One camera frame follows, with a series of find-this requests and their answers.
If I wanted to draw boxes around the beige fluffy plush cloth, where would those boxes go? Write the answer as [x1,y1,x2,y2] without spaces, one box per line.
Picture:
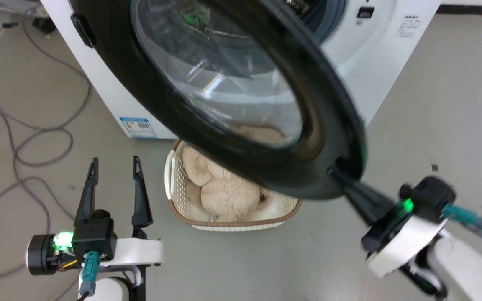
[181,125,292,223]

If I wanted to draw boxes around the black object by wall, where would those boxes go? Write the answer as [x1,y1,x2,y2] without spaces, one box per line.
[31,16,57,34]

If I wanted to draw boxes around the teal cable connector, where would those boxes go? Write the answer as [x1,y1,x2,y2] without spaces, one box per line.
[79,251,101,297]
[442,202,482,232]

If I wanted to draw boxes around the black round glass washer door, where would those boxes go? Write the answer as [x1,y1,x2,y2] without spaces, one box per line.
[69,0,367,200]

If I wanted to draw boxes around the long grey floor cable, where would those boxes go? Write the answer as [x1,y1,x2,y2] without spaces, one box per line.
[12,6,93,168]

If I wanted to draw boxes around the white laundry basket brown rim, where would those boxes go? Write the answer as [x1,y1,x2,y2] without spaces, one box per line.
[164,139,303,232]

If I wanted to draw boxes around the blue energy label sticker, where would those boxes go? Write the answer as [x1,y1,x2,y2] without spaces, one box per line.
[120,117,157,139]

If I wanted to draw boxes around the right teal cable connector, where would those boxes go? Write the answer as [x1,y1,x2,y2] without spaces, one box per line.
[442,202,482,232]

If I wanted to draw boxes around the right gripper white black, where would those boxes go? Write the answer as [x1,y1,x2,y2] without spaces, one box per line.
[327,166,449,279]

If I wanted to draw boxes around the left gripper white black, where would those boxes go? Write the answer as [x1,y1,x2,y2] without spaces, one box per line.
[26,156,163,276]

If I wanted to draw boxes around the left teal cable connector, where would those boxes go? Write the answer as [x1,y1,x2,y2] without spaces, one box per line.
[79,251,101,297]

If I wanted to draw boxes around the thin grey floor cable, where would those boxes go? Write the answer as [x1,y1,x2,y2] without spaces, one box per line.
[0,82,76,280]

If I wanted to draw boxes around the white front-load washing machine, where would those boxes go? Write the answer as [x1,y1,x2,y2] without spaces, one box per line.
[40,0,441,140]

